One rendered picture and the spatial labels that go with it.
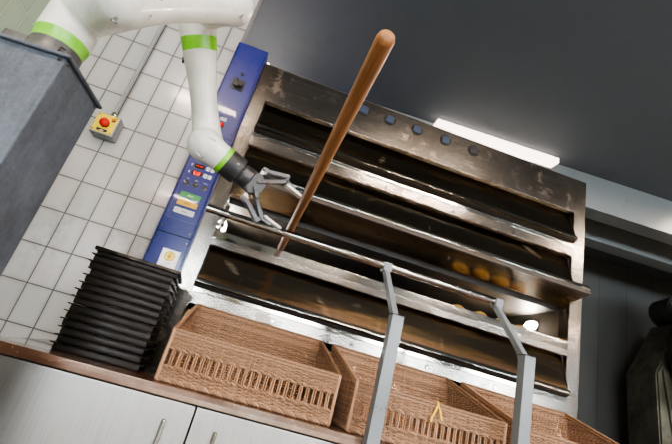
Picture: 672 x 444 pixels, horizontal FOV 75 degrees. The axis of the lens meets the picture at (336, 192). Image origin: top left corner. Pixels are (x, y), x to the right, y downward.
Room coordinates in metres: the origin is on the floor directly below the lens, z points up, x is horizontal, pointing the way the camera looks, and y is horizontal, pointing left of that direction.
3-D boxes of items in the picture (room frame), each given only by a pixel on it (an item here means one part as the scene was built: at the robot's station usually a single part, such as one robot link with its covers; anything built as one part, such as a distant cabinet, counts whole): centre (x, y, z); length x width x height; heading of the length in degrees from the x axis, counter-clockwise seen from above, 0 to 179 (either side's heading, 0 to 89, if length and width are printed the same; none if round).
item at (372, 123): (2.09, -0.42, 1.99); 1.80 x 0.08 x 0.21; 98
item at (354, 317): (2.06, -0.42, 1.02); 1.79 x 0.11 x 0.19; 98
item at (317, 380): (1.72, 0.12, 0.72); 0.56 x 0.49 x 0.28; 98
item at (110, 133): (1.82, 1.06, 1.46); 0.10 x 0.07 x 0.10; 98
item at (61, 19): (0.94, 0.75, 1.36); 0.16 x 0.13 x 0.19; 58
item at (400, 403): (1.80, -0.47, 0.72); 0.56 x 0.49 x 0.28; 98
